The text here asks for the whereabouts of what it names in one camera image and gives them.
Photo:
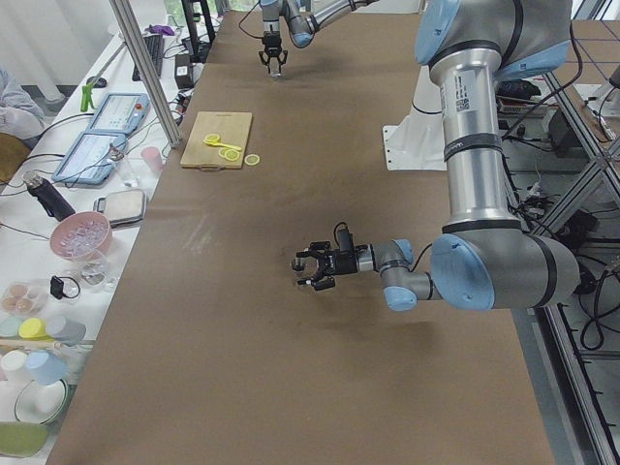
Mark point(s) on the teach pendant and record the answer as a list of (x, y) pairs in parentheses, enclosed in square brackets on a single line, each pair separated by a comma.
[(87, 161), (120, 113)]

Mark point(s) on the steel jigger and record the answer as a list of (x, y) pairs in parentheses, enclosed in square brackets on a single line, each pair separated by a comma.
[(298, 264)]

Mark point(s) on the teach pendant far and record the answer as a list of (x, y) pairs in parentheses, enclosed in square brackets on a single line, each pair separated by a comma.
[(120, 113)]

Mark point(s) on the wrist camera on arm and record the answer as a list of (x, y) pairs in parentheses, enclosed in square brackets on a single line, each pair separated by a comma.
[(343, 237)]

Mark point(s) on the lemon slice off board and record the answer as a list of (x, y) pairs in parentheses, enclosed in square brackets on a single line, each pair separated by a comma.
[(252, 159)]

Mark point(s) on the pink bowl of ice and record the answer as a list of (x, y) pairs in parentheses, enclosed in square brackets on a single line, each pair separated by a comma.
[(78, 236)]

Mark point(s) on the lemon slice top of pair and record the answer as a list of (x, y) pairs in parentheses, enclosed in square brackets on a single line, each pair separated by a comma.
[(229, 154)]

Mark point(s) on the aluminium frame post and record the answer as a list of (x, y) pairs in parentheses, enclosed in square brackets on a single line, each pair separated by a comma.
[(130, 30)]

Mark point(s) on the black keyboard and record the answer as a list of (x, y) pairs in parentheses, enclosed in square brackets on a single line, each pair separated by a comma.
[(154, 45)]

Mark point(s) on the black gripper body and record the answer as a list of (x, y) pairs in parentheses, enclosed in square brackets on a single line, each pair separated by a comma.
[(271, 42), (345, 265)]

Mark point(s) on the person in grey jacket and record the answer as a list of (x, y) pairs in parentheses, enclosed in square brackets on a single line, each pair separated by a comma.
[(21, 117)]

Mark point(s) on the pink plastic cup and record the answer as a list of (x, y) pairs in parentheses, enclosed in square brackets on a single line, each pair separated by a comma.
[(152, 157)]

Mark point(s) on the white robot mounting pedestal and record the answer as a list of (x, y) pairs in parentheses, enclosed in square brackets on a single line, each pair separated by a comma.
[(417, 142)]

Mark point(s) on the wooden cutting board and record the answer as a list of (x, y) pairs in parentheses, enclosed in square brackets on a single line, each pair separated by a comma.
[(233, 128)]

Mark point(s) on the teach pendant near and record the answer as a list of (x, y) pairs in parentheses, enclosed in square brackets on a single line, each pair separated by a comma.
[(87, 161)]

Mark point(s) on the black water bottle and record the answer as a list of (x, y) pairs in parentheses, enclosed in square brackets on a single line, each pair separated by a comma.
[(53, 203)]

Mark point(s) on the clear glass measuring cup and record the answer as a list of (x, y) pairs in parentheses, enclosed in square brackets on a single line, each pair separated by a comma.
[(275, 70)]

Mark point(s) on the green plastic gun tool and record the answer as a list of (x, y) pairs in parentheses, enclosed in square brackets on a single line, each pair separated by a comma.
[(86, 102)]

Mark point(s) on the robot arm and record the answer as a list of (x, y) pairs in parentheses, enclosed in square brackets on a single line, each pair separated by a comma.
[(483, 259), (302, 28)]

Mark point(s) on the steel tray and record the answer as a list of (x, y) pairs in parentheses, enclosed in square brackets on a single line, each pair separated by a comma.
[(122, 208)]

